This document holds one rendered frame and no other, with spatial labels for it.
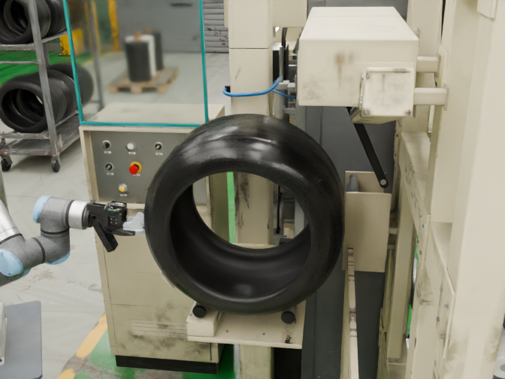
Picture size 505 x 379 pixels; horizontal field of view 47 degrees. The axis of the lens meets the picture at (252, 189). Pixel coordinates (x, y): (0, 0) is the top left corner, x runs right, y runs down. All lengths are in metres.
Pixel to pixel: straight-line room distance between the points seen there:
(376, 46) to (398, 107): 0.15
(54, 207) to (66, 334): 1.62
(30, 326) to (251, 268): 0.94
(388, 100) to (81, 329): 2.60
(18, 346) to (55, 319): 1.19
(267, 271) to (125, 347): 1.21
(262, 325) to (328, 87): 0.95
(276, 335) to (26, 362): 0.92
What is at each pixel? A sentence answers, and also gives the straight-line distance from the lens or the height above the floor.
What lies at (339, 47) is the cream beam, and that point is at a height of 1.76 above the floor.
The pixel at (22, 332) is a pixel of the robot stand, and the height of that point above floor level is 0.60.
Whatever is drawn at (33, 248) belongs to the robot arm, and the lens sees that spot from 1.93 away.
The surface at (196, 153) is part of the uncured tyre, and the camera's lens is 1.60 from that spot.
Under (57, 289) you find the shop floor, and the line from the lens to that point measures 3.85.
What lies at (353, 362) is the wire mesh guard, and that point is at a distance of 1.54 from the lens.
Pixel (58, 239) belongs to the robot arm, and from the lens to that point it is 1.96.
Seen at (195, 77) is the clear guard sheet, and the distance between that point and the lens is 2.36.
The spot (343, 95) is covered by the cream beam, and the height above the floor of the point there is 1.66.
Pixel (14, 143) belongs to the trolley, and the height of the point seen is 0.21.
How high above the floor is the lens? 1.97
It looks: 23 degrees down
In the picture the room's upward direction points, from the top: 1 degrees counter-clockwise
